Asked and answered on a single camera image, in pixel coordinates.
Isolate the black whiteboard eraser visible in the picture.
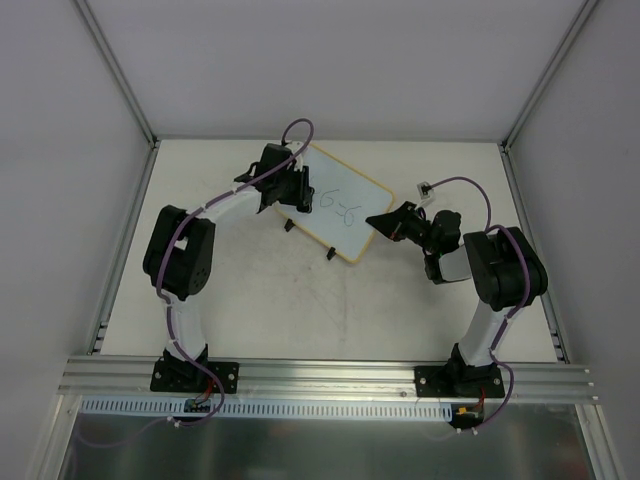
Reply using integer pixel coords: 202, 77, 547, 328
296, 186, 315, 214

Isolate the yellow framed small whiteboard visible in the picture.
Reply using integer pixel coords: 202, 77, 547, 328
275, 145, 395, 263

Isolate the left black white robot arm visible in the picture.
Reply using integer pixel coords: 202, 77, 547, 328
143, 142, 314, 393

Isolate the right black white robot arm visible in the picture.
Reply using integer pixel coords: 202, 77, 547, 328
366, 202, 548, 399

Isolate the right black whiteboard foot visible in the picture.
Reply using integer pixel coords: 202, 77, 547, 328
326, 247, 337, 261

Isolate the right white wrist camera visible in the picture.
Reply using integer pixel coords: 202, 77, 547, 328
417, 181, 435, 210

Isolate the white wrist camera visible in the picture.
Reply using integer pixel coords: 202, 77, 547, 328
417, 181, 435, 210
290, 143, 307, 171

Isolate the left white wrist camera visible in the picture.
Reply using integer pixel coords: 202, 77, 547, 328
290, 143, 307, 171

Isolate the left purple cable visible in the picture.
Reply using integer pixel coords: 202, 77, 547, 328
153, 118, 316, 426

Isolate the purple cable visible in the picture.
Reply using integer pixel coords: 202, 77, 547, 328
427, 175, 530, 436
153, 118, 316, 426

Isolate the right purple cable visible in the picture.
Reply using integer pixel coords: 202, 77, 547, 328
427, 175, 530, 436

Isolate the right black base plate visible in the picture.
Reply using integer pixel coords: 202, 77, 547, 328
414, 364, 505, 399

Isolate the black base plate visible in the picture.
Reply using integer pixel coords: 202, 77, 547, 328
414, 364, 505, 399
149, 356, 239, 394

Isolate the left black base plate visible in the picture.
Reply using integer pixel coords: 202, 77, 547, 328
149, 356, 239, 394

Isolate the white slotted cable duct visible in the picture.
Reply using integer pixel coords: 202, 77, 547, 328
80, 396, 453, 423

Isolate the aluminium mounting rail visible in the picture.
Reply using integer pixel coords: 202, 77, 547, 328
57, 355, 600, 404

